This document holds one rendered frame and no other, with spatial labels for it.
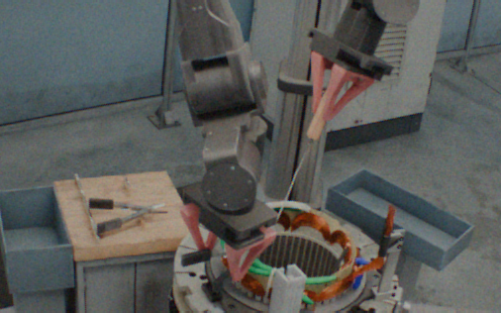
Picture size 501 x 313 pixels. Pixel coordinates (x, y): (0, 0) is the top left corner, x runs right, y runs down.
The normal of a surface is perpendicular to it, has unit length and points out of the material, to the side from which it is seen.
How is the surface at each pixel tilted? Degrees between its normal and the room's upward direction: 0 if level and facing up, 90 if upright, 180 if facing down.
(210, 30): 78
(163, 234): 0
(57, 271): 90
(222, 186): 90
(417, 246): 90
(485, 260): 0
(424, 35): 90
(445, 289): 0
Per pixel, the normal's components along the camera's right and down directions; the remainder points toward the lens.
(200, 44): -0.15, 0.29
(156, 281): 0.36, 0.50
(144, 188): 0.11, -0.86
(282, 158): -0.09, 0.49
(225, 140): -0.26, -0.81
